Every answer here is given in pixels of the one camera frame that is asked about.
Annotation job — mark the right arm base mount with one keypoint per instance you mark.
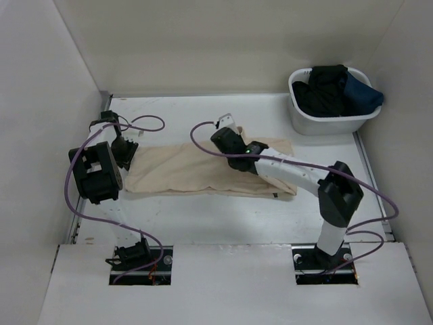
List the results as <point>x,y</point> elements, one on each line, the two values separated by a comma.
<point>312,269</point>

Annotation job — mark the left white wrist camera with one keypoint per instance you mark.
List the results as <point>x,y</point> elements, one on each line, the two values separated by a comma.
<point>133,135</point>

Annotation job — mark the beige trousers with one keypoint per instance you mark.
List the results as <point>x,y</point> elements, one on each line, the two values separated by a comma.
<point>184,169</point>

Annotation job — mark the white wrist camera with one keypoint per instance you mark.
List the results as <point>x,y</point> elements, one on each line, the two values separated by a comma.
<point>133,135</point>
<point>226,121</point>

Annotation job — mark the white plastic basket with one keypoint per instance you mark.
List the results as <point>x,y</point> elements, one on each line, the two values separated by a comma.
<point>309,125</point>

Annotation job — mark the black garment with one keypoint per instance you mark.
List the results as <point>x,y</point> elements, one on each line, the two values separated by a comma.
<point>321,96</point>

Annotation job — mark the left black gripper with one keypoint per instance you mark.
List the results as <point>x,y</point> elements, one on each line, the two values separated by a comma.
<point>125,160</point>

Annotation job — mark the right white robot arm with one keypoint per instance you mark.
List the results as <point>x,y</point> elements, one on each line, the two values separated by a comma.
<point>338,196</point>

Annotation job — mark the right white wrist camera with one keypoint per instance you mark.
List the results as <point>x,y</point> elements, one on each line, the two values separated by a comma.
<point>226,121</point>

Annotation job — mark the navy blue garment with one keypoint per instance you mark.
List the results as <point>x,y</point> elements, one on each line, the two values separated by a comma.
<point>358,98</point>

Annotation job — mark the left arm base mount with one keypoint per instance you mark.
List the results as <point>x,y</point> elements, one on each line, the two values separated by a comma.
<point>158,274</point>

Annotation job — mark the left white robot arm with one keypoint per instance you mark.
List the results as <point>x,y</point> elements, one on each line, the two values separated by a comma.
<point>98,168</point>

